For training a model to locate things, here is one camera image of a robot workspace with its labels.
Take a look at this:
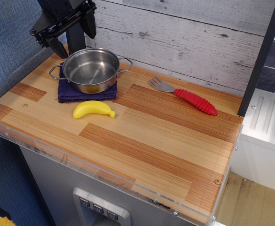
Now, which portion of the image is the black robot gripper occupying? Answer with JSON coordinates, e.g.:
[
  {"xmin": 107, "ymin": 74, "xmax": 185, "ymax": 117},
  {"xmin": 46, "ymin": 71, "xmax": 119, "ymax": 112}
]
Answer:
[{"xmin": 30, "ymin": 0, "xmax": 96, "ymax": 58}]

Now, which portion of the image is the stainless steel pan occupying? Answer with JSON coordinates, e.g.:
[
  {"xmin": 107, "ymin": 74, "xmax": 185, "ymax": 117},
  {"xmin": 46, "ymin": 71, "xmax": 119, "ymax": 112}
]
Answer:
[{"xmin": 49, "ymin": 48, "xmax": 133, "ymax": 94}]

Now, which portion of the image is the purple folded towel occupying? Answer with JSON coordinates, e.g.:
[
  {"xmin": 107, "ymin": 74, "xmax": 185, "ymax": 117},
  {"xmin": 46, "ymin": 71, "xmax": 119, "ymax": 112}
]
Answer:
[{"xmin": 57, "ymin": 62, "xmax": 118, "ymax": 104}]

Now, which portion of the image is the yellow toy banana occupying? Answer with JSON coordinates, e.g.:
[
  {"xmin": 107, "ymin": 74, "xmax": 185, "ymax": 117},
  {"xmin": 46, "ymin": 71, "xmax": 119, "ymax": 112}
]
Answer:
[{"xmin": 72, "ymin": 100, "xmax": 116, "ymax": 119}]

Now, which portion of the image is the clear acrylic edge guard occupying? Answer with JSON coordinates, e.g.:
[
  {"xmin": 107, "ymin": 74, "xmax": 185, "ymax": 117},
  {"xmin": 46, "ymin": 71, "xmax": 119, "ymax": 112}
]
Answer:
[{"xmin": 0, "ymin": 124, "xmax": 217, "ymax": 226}]

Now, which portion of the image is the silver dispenser panel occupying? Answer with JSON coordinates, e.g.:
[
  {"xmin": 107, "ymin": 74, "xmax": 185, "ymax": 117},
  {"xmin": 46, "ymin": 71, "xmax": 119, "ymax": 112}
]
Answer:
[{"xmin": 73, "ymin": 187, "xmax": 131, "ymax": 226}]

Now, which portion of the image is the yellow object bottom left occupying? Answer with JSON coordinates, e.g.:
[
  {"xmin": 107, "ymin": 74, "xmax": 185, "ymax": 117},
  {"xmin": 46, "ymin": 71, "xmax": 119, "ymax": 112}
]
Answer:
[{"xmin": 0, "ymin": 218, "xmax": 16, "ymax": 226}]

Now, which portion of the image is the white ribbed side unit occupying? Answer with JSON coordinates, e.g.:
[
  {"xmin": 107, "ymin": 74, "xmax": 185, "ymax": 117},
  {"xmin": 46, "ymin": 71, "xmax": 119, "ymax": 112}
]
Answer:
[{"xmin": 240, "ymin": 88, "xmax": 275, "ymax": 153}]

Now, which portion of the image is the red handled fork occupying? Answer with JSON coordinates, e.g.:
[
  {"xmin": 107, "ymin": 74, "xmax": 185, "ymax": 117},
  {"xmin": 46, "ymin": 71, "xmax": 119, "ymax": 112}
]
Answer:
[{"xmin": 149, "ymin": 76, "xmax": 218, "ymax": 116}]

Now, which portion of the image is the dark right vertical post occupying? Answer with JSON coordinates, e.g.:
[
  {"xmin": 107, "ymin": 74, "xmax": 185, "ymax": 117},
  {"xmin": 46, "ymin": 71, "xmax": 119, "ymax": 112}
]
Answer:
[{"xmin": 237, "ymin": 8, "xmax": 275, "ymax": 117}]

